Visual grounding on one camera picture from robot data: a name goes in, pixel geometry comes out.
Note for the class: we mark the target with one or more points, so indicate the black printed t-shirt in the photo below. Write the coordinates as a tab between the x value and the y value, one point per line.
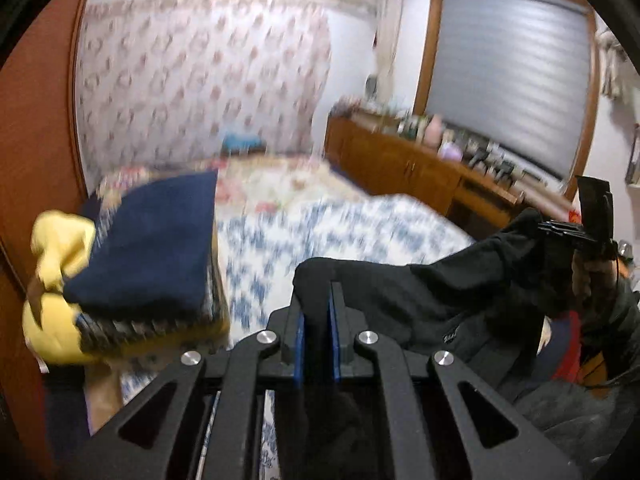
400	290

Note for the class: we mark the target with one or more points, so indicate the hanging cream cloth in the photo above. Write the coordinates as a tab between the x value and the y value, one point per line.
614	60

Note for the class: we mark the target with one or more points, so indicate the yellow plush toy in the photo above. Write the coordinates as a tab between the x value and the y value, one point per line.
50	325

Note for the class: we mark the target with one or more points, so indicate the person's right forearm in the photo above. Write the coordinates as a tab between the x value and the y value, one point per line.
620	320

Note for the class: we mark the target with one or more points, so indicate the small white fan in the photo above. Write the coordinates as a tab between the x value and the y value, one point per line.
371	87

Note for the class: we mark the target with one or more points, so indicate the red cloth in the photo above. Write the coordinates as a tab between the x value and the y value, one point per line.
567	350

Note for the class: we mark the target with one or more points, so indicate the floral cream quilt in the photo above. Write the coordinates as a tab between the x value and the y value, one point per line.
280	180

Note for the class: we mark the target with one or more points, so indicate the navy folded blanket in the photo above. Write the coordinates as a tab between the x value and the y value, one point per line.
145	245

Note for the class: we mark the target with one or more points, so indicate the cream tied curtain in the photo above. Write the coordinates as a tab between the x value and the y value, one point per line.
387	35

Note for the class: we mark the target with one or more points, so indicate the gold patterned folded blanket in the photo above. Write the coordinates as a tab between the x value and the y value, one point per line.
150	334

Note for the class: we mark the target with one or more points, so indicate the person's right hand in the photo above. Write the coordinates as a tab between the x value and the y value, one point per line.
594	274

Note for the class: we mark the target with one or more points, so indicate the purple cloth bundle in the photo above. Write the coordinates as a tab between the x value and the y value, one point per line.
449	150

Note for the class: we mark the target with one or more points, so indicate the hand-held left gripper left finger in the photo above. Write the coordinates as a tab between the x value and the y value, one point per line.
299	355

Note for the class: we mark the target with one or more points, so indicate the blue floral bed sheet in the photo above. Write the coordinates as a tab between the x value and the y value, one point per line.
310	230

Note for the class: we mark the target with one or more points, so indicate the teal bag on box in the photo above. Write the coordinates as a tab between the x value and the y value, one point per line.
242	142

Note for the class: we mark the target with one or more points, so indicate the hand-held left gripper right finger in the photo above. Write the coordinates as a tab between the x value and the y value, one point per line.
334	335

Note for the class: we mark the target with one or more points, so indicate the wooden sideboard cabinet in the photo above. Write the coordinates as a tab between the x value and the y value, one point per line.
400	160

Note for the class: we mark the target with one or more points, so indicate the grey window blind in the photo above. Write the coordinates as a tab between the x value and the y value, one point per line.
510	70

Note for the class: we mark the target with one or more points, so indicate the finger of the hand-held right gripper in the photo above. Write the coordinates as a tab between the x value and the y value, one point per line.
560	231

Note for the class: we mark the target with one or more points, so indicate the wooden louvered wardrobe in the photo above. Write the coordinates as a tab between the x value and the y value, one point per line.
35	135

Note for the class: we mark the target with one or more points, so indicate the pink thermos bottle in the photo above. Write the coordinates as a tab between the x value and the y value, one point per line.
434	131

